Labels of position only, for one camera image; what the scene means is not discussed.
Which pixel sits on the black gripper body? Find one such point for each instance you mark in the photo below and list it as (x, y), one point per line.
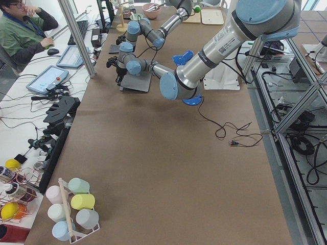
(120, 71)

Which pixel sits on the grey laptop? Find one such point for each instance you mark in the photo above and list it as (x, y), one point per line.
(136, 83)

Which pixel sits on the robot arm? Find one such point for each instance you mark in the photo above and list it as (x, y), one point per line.
(272, 20)
(157, 37)

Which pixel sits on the grey folded cloth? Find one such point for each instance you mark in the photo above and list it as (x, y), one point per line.
(114, 49)

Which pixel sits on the wooden stand with round base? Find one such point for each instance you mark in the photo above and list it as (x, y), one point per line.
(122, 6)

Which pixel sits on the upper teach pendant tablet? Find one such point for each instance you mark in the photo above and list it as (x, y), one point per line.
(71, 58)

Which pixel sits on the teach pendant tablet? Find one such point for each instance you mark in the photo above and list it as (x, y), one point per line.
(47, 80)
(71, 58)

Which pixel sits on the green bowl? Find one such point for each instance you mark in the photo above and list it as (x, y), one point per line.
(136, 17)

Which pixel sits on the blue desk lamp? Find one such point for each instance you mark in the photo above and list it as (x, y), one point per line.
(187, 78)

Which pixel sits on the black tool holder stand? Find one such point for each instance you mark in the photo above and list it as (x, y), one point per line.
(67, 105)

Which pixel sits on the pink bowl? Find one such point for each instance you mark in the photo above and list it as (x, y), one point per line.
(151, 10)

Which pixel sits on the lower teach pendant tablet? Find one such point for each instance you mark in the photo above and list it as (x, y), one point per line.
(47, 80)

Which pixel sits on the black computer mouse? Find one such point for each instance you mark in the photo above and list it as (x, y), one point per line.
(52, 51)

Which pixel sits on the wooden cutting board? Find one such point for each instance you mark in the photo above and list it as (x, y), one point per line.
(194, 18)

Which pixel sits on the green lime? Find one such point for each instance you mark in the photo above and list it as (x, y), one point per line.
(197, 9)

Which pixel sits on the white tray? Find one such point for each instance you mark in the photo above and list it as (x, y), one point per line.
(212, 17)

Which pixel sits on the seated person in green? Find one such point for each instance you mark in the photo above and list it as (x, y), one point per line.
(23, 31)

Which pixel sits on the mint green cup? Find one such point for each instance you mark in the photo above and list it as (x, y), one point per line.
(78, 186)

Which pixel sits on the yellow cup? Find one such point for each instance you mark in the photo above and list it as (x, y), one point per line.
(83, 201)

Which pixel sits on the pink cup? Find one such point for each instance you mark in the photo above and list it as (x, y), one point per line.
(53, 194)

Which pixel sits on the yellow ball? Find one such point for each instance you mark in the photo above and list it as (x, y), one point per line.
(12, 164)

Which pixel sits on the grey cup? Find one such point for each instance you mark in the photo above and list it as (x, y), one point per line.
(87, 218)

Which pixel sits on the white cup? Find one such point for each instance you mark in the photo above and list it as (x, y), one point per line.
(56, 213)

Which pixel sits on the light blue cup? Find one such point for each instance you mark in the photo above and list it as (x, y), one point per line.
(60, 231)

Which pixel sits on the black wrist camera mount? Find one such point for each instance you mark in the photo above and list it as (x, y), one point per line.
(120, 39)
(112, 61)

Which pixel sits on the aluminium frame post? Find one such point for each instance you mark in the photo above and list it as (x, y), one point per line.
(73, 27)

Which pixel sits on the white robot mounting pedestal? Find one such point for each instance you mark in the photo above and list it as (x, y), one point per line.
(221, 78)

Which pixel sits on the white wire cup rack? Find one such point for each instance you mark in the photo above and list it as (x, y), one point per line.
(76, 232)

